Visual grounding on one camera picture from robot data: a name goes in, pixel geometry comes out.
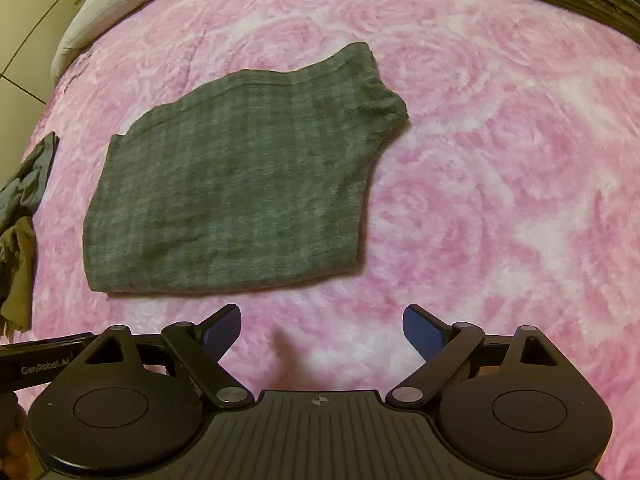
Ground blue-grey garment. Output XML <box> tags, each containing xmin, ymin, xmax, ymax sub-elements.
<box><xmin>0</xmin><ymin>131</ymin><xmax>60</xmax><ymax>233</ymax></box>

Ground person's left hand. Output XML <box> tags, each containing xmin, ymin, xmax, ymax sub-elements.
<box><xmin>0</xmin><ymin>392</ymin><xmax>38</xmax><ymax>480</ymax></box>

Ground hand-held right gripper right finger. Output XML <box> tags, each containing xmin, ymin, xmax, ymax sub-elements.
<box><xmin>385</xmin><ymin>303</ymin><xmax>563</xmax><ymax>407</ymax></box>

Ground grey plaid shorts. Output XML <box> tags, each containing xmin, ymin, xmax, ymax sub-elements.
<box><xmin>82</xmin><ymin>41</ymin><xmax>411</xmax><ymax>296</ymax></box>

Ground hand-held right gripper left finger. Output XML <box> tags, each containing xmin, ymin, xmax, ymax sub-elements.
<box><xmin>82</xmin><ymin>303</ymin><xmax>256</xmax><ymax>407</ymax></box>

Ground brown garment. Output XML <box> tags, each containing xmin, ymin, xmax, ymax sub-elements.
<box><xmin>0</xmin><ymin>216</ymin><xmax>38</xmax><ymax>333</ymax></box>

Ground cream wardrobe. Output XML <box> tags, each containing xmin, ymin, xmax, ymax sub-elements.
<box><xmin>0</xmin><ymin>0</ymin><xmax>71</xmax><ymax>106</ymax></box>

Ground pink floral blanket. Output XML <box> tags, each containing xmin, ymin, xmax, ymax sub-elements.
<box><xmin>0</xmin><ymin>0</ymin><xmax>640</xmax><ymax>461</ymax></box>

